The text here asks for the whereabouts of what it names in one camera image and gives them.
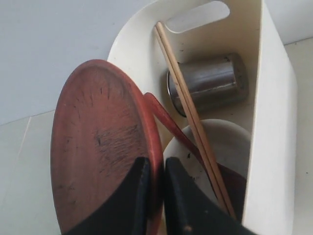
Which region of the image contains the dark wooden spoon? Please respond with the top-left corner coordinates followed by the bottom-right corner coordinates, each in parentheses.
top-left (143, 92), bottom-right (247, 206)

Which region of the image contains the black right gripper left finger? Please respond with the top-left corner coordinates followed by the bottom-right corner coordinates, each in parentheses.
top-left (66, 157), bottom-right (151, 235)

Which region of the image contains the pale green bowl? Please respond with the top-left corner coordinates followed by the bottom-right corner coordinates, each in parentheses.
top-left (163, 119), bottom-right (250, 217)

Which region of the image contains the stainless steel cup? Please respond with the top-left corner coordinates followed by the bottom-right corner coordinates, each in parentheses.
top-left (179, 53), bottom-right (249, 114)

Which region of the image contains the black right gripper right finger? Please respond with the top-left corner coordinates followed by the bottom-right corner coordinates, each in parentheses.
top-left (165, 157), bottom-right (254, 235)

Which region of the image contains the brown round plate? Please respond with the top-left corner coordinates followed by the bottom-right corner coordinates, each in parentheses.
top-left (50, 59), bottom-right (163, 235)

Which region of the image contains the cream plastic bin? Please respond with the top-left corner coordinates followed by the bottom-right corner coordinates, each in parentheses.
top-left (108, 0), bottom-right (297, 235)

